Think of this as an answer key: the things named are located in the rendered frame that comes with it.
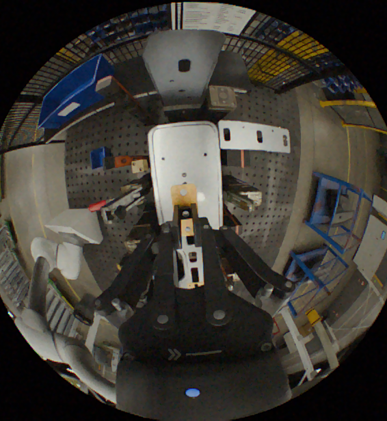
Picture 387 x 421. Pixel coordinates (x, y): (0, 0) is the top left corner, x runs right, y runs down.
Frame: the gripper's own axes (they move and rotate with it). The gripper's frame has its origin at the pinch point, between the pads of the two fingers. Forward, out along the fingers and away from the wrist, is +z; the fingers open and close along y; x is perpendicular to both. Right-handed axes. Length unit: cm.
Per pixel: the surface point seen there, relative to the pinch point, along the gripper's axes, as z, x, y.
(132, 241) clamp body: 22.1, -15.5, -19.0
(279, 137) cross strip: 28.5, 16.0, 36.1
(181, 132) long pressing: 28.6, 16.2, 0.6
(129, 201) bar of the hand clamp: 17.5, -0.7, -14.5
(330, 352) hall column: -214, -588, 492
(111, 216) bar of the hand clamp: 9.0, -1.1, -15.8
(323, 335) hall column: -80, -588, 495
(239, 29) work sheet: 9, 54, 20
